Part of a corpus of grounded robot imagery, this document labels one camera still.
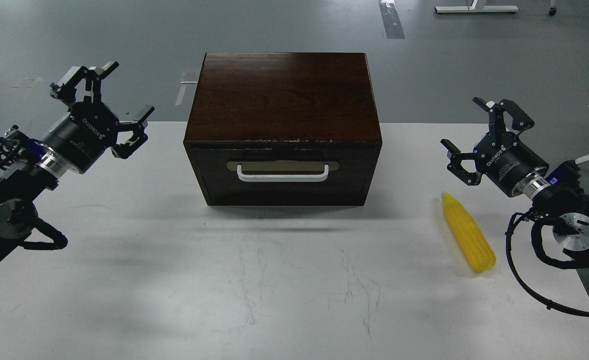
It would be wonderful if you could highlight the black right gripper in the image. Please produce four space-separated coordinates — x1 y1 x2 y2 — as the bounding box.
440 97 550 198

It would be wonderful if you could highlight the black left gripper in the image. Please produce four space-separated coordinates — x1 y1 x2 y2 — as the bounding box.
41 61 155 174

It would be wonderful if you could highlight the yellow corn cob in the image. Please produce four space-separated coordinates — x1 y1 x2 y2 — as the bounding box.
441 191 496 272

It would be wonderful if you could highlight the wooden drawer with white handle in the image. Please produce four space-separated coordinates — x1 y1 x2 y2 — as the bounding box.
188 146 381 207

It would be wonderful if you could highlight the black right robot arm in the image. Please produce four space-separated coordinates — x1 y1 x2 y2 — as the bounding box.
441 96 589 318

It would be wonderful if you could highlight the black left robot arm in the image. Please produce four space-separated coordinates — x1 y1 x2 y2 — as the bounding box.
0 61 154 262

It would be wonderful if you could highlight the dark wooden drawer cabinet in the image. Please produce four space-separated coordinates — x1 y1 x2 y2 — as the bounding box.
183 52 383 207

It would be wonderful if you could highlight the grey floor tape strip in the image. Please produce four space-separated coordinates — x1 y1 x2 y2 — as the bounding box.
377 0 405 40

